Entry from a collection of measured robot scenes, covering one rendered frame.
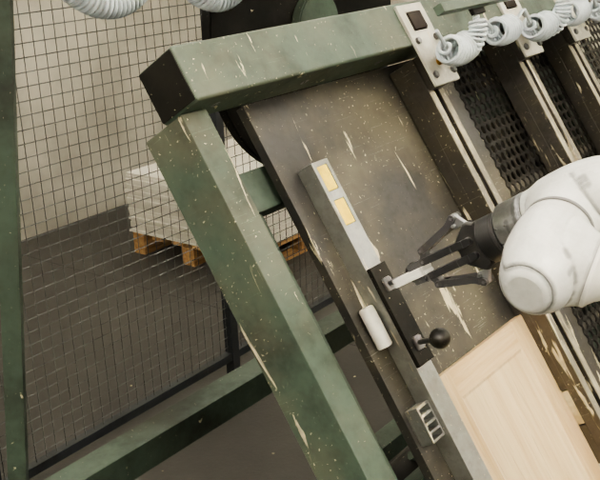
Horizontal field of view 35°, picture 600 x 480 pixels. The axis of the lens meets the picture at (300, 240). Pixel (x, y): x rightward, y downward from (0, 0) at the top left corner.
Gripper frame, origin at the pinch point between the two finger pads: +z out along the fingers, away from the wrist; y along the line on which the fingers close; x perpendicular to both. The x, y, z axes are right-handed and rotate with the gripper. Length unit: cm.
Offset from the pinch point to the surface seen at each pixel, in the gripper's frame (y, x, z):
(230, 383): 10, 61, 127
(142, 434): 10, 24, 127
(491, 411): 32.1, 21.9, 14.7
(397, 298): 3.2, 7.6, 11.3
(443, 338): 12.0, 0.6, 0.8
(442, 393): 22.5, 7.8, 12.3
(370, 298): 0.8, 4.5, 14.5
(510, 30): -36, 64, -6
